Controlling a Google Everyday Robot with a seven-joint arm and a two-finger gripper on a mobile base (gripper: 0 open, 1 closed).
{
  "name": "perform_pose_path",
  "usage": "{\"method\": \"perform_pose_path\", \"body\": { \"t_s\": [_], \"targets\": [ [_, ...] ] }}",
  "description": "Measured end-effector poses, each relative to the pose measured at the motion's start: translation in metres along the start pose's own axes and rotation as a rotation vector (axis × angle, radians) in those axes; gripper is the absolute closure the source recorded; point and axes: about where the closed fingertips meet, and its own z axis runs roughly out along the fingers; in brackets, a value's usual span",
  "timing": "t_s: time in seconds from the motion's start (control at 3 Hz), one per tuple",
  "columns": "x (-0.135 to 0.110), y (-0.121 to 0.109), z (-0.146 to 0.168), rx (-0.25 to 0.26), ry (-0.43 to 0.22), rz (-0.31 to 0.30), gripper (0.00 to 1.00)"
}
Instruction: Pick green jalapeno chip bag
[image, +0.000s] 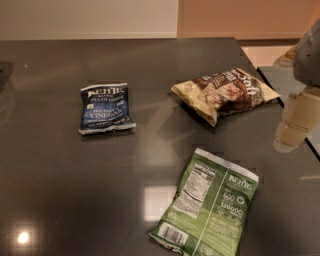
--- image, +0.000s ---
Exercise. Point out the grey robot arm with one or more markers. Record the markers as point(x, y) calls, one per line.
point(306, 63)

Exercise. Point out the green jalapeno chip bag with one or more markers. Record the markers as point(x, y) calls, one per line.
point(209, 209)

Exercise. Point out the beige brown chip bag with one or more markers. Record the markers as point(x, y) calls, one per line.
point(224, 94)

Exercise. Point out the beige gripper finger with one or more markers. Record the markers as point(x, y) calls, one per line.
point(300, 116)

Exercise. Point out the blue salt vinegar chip bag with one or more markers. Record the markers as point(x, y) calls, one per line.
point(105, 108)

